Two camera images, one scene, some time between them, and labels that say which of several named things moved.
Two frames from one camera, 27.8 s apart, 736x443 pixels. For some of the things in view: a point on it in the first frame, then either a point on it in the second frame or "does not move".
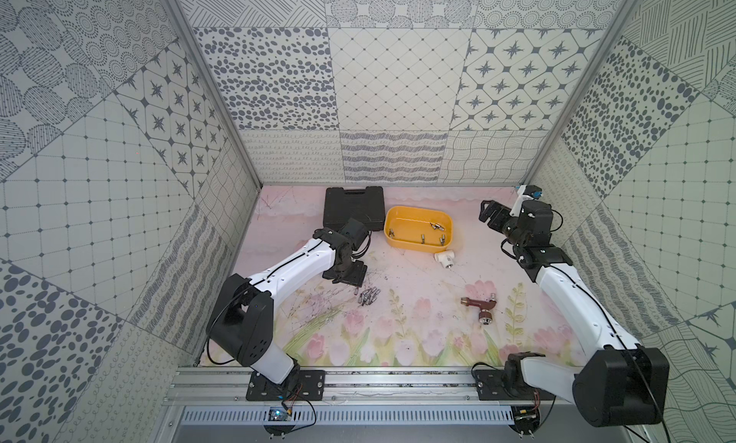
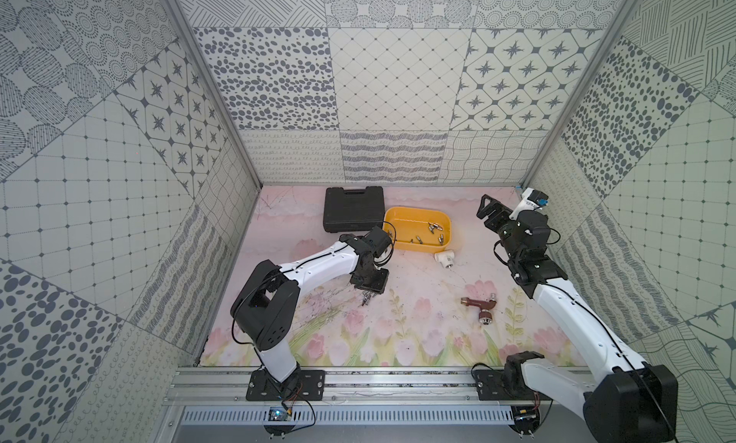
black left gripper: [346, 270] -> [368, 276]
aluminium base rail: [373, 387] does not move
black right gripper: [490, 212] does not move
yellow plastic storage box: [419, 229] does not move
